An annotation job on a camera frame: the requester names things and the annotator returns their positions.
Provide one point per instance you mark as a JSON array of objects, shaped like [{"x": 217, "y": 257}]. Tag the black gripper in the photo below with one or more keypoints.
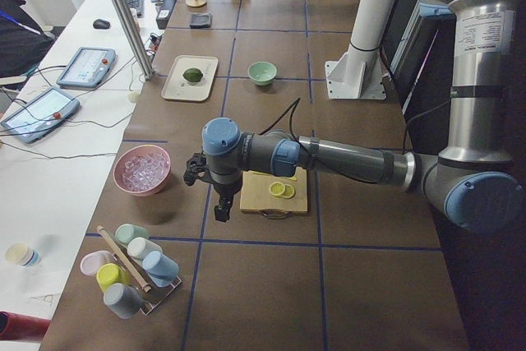
[{"x": 224, "y": 189}]

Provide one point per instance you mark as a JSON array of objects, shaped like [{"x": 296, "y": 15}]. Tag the green bowl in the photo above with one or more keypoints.
[{"x": 262, "y": 73}]

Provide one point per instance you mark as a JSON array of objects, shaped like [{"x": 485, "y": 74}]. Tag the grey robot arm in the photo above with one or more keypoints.
[{"x": 468, "y": 181}]

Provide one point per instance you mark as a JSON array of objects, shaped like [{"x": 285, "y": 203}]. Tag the pink bowl with ice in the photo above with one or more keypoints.
[{"x": 143, "y": 170}]

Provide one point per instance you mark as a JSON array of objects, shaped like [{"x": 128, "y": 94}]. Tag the wooden cutting board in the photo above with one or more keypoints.
[{"x": 263, "y": 192}]

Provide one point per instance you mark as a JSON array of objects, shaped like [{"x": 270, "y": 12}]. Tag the lemon slice upper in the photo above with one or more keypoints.
[{"x": 276, "y": 189}]

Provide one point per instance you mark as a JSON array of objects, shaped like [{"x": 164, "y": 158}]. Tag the lemon slice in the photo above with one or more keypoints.
[
  {"x": 276, "y": 189},
  {"x": 289, "y": 191}
]

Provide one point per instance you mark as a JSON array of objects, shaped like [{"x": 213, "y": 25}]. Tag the lemon slice lower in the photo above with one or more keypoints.
[{"x": 289, "y": 191}]

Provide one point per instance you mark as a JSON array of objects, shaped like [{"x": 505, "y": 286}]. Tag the blue cup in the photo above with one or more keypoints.
[{"x": 160, "y": 268}]

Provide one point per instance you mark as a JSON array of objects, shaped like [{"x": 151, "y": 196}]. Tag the white cup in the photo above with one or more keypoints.
[{"x": 138, "y": 248}]

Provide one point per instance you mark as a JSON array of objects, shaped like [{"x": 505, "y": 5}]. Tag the green cup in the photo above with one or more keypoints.
[{"x": 125, "y": 233}]

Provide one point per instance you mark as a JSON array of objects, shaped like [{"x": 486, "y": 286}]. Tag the wooden rack rod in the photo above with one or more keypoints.
[{"x": 145, "y": 286}]

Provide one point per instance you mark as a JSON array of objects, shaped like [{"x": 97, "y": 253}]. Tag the clear acrylic cup rack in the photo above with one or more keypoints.
[{"x": 154, "y": 298}]

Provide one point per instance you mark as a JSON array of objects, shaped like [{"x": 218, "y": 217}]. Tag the yellow cup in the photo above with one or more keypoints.
[{"x": 109, "y": 274}]

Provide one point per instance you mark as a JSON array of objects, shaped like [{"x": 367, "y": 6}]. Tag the beige rabbit tray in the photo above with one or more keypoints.
[{"x": 176, "y": 88}]

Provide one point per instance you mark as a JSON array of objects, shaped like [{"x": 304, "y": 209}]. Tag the grey cup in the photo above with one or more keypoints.
[{"x": 123, "y": 300}]

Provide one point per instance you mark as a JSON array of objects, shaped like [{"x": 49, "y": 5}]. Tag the green avocado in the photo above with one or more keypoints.
[{"x": 193, "y": 75}]

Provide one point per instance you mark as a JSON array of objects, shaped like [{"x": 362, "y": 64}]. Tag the pink cup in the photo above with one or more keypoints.
[{"x": 92, "y": 262}]

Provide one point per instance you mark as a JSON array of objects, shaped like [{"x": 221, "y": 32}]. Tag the far teach pendant tablet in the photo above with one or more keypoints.
[{"x": 87, "y": 68}]

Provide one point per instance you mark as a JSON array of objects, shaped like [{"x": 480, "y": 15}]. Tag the teach pendant tablet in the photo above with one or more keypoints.
[
  {"x": 41, "y": 115},
  {"x": 87, "y": 68}
]

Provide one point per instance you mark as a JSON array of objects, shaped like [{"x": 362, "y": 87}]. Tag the near teach pendant tablet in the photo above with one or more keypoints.
[{"x": 41, "y": 115}]

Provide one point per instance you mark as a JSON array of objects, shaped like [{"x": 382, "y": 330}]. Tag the paper cup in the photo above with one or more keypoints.
[{"x": 22, "y": 255}]

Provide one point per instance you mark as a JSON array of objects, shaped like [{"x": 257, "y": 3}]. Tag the black power box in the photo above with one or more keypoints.
[{"x": 164, "y": 10}]

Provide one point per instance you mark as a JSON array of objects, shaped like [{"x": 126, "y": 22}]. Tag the black computer mouse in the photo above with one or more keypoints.
[{"x": 100, "y": 24}]

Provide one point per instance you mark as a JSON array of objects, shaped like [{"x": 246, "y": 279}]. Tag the red object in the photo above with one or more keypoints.
[{"x": 23, "y": 328}]

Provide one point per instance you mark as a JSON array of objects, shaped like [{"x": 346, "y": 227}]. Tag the person in black shirt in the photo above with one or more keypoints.
[{"x": 23, "y": 43}]

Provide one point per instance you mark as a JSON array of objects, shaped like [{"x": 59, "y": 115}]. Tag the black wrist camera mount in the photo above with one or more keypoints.
[{"x": 197, "y": 169}]

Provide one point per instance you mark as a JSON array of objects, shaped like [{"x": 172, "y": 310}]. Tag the white pillar mount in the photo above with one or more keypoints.
[{"x": 357, "y": 74}]

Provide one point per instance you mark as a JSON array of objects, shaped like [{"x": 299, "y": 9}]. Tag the aluminium frame post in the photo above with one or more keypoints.
[{"x": 134, "y": 38}]

